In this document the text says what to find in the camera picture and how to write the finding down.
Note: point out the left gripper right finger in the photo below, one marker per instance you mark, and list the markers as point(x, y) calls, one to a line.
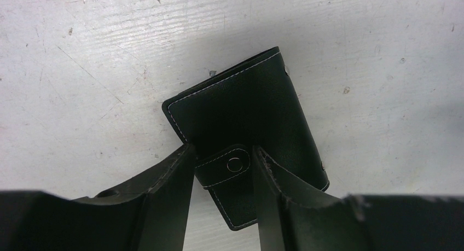
point(294, 215)

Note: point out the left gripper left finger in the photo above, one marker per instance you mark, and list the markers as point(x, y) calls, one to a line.
point(147, 212)

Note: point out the black leather card holder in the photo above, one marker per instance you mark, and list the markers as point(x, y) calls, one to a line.
point(253, 103)

